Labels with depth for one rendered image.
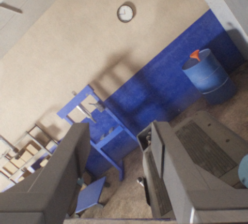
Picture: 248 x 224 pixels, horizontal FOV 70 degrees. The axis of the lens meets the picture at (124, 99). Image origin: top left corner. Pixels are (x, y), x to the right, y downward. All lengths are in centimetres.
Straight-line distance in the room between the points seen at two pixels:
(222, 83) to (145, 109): 159
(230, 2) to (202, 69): 118
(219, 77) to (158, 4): 178
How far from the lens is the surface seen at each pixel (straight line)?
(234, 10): 379
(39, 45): 410
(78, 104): 347
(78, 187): 64
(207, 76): 339
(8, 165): 486
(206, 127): 98
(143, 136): 338
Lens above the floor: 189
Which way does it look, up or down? 12 degrees down
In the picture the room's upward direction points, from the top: 43 degrees counter-clockwise
